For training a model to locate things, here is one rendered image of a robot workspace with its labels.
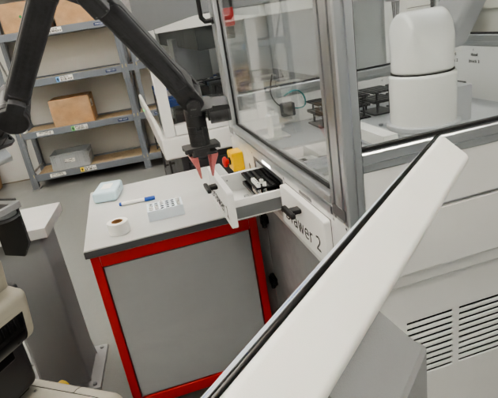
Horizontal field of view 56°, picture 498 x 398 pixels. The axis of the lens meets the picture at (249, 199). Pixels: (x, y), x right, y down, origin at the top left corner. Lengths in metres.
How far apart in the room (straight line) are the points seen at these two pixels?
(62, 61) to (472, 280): 4.97
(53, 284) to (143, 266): 0.52
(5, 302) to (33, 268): 0.67
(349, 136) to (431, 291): 0.44
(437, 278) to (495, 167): 0.27
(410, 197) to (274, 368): 0.25
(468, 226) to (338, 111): 0.41
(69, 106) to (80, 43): 0.74
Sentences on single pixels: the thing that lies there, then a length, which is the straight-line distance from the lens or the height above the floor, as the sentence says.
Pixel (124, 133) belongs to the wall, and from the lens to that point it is 5.65.
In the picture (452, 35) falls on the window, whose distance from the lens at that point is 1.01.
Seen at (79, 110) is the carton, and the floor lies 0.72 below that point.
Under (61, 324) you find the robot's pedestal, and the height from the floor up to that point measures 0.32.
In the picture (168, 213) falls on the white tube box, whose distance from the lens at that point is 1.65.
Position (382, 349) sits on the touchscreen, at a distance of 0.51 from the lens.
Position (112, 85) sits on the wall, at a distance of 5.57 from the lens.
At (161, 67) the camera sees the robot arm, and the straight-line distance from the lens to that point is 1.19.
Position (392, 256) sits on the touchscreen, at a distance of 0.39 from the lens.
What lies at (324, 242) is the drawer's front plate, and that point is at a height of 0.88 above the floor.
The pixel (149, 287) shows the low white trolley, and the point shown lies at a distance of 1.66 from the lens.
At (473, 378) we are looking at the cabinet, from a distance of 1.41.
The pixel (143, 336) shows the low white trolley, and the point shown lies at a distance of 1.76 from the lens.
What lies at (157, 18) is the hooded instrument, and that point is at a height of 1.41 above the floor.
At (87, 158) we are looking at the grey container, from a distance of 5.32.
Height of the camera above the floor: 1.37
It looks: 21 degrees down
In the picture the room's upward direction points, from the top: 9 degrees counter-clockwise
